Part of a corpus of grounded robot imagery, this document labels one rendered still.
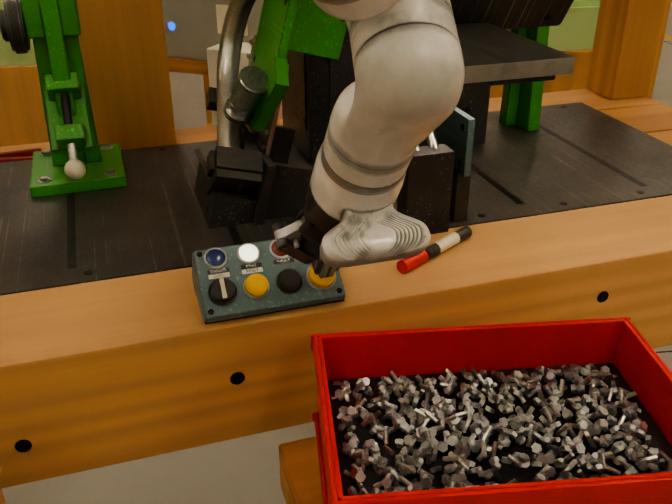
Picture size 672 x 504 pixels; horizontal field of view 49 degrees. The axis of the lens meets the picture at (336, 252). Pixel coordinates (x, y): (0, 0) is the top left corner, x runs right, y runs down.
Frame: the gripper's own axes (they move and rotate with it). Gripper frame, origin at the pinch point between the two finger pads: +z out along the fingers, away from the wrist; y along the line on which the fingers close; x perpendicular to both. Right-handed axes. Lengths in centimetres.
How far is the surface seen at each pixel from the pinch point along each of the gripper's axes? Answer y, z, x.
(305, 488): 6.6, 4.6, 20.6
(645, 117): -79, 34, -36
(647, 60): -86, 35, -49
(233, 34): 1.4, 8.9, -39.3
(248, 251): 7.0, 3.1, -4.0
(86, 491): 36, 122, -7
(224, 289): 10.4, 2.3, 0.3
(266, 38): -1.2, 3.2, -33.1
